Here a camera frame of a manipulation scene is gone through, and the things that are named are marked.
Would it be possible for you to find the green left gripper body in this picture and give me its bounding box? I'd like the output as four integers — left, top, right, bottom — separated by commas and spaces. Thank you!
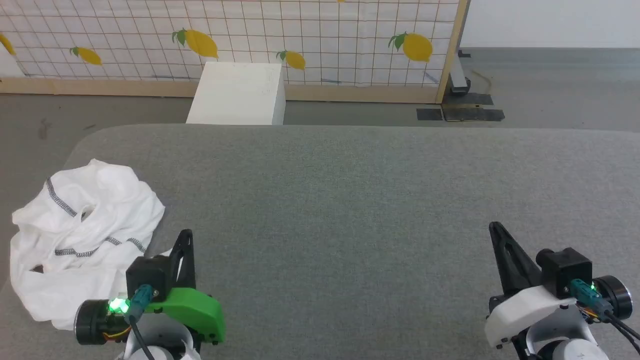
75, 287, 226, 346

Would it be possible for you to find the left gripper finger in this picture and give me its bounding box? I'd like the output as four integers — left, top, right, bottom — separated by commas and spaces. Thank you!
169, 229, 196, 291

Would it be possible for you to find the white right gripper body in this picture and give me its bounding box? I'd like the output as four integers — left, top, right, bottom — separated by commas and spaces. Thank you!
483, 274, 634, 350

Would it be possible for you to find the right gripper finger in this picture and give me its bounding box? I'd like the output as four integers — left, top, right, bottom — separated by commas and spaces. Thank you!
488, 221, 544, 296

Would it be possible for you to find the white garment with grey stitching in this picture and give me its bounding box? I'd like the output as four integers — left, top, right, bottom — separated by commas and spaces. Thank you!
9, 159, 174, 332

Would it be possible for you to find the long black floor mat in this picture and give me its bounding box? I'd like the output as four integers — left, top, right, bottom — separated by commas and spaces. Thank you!
442, 106, 506, 123

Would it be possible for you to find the white rectangular box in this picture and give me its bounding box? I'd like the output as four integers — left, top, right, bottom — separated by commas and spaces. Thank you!
186, 61, 287, 126

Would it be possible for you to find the grey metal stand foot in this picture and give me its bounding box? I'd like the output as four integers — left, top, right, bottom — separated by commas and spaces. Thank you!
448, 48, 472, 96

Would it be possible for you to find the lemon print partition panel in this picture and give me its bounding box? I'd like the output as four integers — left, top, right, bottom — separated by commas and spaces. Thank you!
0, 0, 471, 105

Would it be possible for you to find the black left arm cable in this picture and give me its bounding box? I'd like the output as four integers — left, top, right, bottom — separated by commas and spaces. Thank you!
125, 284, 157, 360

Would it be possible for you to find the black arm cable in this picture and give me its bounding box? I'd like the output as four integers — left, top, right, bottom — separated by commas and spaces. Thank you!
570, 279, 640, 352
125, 284, 157, 360

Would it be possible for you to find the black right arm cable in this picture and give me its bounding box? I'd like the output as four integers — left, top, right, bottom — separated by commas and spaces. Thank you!
570, 279, 640, 352

